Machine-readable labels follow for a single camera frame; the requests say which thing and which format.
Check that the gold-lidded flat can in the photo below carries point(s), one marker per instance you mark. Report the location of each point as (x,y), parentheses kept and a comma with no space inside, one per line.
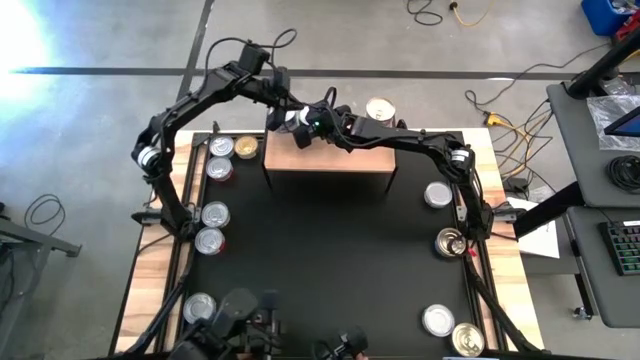
(246,147)

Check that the red can with barcode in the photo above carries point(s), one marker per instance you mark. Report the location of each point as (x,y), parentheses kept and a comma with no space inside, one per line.
(209,240)

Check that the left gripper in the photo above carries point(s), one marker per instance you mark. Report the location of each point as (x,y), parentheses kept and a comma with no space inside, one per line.
(281,85)

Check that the red can with fish picture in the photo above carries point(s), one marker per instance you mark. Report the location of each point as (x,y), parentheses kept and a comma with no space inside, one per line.
(219,168)

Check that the teal can with yellow print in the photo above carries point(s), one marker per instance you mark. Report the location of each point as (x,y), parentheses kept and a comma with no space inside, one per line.
(198,307)

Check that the white paper sheet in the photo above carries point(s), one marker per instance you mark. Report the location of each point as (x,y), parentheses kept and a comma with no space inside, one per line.
(542,242)

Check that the yellow power plug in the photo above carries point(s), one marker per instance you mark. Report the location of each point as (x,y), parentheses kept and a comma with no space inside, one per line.
(492,119)

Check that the caster wheel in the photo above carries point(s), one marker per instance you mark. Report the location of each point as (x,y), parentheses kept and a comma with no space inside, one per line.
(580,313)

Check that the grey-labelled tin can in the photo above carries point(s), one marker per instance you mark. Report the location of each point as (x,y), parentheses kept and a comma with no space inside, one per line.
(221,146)

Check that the silver metal bracket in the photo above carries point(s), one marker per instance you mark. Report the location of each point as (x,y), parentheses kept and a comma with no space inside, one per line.
(461,213)

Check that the grey desk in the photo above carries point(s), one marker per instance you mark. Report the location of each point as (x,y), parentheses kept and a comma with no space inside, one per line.
(575,150)
(590,280)

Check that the backlit keyboard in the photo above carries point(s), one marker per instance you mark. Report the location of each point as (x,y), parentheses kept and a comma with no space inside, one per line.
(622,246)

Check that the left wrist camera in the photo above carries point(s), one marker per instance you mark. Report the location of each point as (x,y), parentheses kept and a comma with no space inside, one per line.
(252,57)

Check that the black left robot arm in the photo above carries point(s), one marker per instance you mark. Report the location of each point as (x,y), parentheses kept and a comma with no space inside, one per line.
(200,98)

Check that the gold-lidded tin can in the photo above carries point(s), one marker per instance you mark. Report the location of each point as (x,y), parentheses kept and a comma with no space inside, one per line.
(467,339)

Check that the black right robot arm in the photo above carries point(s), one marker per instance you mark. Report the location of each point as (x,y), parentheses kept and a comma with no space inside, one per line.
(410,140)

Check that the black power adapter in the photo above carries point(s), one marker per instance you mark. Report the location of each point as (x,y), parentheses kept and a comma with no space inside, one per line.
(515,184)

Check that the wooden shelf with black frame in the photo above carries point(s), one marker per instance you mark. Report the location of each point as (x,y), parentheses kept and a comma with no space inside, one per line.
(325,157)

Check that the silver-lidded tin can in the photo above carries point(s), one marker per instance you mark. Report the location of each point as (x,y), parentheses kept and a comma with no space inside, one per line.
(438,320)

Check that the black desk leg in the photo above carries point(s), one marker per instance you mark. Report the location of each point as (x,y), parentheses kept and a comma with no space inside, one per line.
(547,210)

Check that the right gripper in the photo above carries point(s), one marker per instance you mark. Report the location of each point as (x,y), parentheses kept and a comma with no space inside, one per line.
(322,122)

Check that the green can with barcode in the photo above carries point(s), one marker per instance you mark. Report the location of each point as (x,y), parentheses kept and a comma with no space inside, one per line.
(215,214)

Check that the blue plastic bin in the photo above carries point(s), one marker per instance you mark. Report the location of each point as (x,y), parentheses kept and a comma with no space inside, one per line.
(602,15)

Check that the grey metal stand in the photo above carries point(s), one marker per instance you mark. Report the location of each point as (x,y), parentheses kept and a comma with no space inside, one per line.
(30,239)

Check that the green-grey labelled tin can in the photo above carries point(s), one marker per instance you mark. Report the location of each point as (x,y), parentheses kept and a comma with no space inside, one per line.
(438,194)

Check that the clear plastic sheet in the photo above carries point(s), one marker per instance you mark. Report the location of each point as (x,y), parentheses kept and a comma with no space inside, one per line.
(600,130)

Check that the tablet with blue screen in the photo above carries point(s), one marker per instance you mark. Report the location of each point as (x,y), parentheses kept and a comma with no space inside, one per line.
(627,124)

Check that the blue-labelled tin can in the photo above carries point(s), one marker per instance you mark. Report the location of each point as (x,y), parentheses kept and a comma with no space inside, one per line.
(291,119)

